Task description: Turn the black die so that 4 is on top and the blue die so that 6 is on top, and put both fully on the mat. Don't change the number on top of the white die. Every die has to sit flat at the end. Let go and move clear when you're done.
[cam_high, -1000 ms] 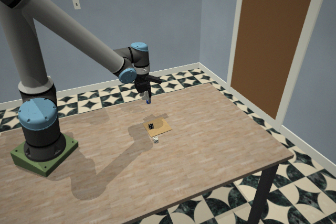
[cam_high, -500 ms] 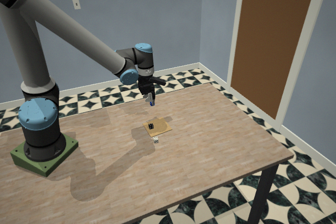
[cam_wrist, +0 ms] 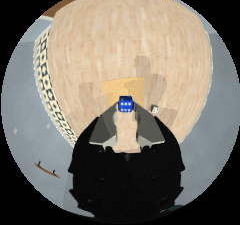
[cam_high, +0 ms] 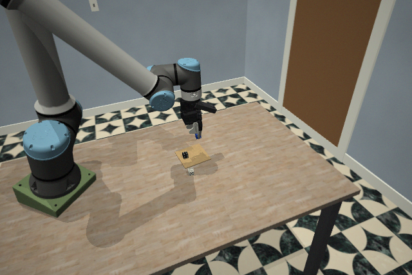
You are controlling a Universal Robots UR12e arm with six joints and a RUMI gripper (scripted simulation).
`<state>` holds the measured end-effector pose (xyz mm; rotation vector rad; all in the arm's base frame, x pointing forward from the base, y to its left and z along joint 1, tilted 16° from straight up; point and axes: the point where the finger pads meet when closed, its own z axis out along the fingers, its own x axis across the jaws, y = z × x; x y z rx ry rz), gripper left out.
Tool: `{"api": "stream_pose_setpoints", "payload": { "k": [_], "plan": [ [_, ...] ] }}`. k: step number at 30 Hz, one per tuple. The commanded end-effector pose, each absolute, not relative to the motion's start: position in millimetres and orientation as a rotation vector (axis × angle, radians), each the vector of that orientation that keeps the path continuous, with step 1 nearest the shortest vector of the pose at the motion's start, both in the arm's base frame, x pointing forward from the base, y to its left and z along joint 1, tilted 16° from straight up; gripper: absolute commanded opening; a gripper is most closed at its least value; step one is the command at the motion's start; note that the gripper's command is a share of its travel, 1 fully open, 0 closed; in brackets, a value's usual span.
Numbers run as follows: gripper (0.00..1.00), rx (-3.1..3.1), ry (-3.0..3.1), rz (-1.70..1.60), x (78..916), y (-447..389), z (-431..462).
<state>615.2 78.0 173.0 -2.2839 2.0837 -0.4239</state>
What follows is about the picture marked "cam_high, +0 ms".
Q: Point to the tan square mat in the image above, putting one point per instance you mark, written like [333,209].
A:
[196,155]

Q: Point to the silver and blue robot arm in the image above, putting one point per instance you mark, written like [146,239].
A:
[49,145]

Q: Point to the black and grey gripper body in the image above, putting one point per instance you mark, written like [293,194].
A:
[189,114]

